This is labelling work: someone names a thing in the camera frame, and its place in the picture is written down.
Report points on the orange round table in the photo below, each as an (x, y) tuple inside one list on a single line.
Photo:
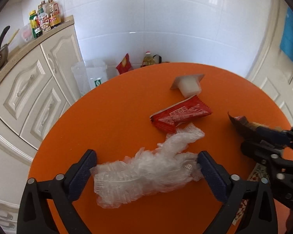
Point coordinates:
[(114, 120)]

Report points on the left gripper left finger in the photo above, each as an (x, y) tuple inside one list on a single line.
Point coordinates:
[(78, 175)]

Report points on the blue hanging cloth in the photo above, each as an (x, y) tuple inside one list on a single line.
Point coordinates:
[(286, 44)]

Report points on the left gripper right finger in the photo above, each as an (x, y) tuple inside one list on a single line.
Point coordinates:
[(223, 185)]

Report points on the cream kitchen cabinet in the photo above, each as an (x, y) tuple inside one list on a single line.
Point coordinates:
[(37, 87)]

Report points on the black gold snack wrapper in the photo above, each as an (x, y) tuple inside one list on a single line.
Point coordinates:
[(243, 126)]

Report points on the clear disposable glove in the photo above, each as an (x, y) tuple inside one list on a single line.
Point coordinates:
[(164, 169)]

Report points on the white panel door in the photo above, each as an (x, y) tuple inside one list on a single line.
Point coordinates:
[(272, 70)]

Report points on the red snack wrapper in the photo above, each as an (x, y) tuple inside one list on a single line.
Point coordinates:
[(167, 120)]

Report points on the green label sauce bottle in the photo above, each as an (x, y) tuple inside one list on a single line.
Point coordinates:
[(35, 25)]

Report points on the clear plastic bag on floor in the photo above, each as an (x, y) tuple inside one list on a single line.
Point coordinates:
[(89, 74)]

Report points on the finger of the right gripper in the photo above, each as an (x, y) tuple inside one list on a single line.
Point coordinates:
[(268, 136), (263, 154)]

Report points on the red bag on floor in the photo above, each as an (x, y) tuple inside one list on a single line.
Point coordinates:
[(125, 65)]

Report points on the yellow oil bottle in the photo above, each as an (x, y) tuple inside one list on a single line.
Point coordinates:
[(148, 60)]

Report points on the red label sauce bottle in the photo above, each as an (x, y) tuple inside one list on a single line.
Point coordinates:
[(43, 19)]

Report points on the brown sauce bottle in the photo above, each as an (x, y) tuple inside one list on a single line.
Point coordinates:
[(54, 13)]

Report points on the white jelly cup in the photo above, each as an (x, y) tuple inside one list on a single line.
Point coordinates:
[(188, 85)]

